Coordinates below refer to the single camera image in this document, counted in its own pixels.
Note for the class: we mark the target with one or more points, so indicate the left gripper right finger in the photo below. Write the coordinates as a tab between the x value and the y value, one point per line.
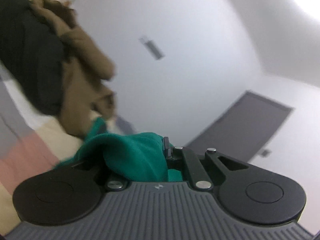
247	192

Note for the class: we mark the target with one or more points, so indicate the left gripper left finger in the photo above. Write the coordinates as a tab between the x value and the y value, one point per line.
65	194

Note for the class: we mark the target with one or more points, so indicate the green sweatshirt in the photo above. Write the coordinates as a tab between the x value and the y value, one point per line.
138	157

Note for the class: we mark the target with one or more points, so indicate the grey door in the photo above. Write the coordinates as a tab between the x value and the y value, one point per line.
244	129

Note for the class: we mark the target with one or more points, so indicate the patchwork checkered quilt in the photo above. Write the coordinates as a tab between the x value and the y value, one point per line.
31	143

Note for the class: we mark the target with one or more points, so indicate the brown garment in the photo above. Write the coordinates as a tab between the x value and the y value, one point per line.
84	69

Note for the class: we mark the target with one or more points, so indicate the black garment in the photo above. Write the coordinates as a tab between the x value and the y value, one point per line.
32	53

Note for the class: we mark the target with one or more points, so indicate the grey switch beside door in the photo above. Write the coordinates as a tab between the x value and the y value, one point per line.
265	153

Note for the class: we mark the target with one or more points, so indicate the grey wall panel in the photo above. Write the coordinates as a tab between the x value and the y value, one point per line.
154	49

